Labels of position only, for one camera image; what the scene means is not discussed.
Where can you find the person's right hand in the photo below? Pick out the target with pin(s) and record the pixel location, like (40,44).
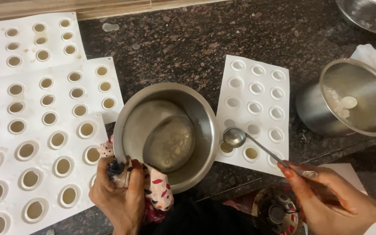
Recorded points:
(335,209)

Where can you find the person's left hand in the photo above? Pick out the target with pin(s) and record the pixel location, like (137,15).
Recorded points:
(122,205)

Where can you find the pink patterned cloth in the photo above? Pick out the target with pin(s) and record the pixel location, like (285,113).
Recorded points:
(158,191)

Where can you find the steel pot with melted wax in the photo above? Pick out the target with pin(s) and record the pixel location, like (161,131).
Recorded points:
(206,130)

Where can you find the small steel ladle spoon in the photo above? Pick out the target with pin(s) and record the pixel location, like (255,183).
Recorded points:
(234,137)

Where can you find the white flat board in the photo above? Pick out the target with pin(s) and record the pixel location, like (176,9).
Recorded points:
(346,170)

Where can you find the round patterned metal object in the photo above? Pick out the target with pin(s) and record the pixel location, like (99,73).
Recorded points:
(273,200)

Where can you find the person's black clothing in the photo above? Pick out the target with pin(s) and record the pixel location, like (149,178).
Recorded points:
(201,218)

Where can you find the white silicone mould filled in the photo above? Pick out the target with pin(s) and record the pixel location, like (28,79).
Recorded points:
(44,156)
(60,93)

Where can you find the round white wax disc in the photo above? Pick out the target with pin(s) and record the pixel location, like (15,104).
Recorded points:
(348,102)

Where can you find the white wax flakes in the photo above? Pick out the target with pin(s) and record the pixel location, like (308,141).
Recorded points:
(333,99)

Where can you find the tilted steel pot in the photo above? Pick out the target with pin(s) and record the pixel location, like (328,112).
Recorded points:
(370,94)

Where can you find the white silicone mould mostly empty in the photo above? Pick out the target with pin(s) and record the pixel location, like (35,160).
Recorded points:
(263,80)

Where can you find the white tissue paper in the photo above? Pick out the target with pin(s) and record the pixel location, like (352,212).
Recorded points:
(370,58)

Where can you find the small white wax drop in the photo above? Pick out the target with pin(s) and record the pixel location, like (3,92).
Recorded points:
(136,46)

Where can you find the white wax blob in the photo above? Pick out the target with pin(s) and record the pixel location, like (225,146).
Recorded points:
(110,27)

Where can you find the steel bowl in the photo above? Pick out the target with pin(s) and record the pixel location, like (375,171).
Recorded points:
(367,16)

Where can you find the white silicone mould brown stains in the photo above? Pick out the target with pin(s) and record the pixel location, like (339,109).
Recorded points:
(24,36)

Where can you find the wooden ledge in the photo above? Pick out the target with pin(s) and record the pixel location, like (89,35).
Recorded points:
(77,7)

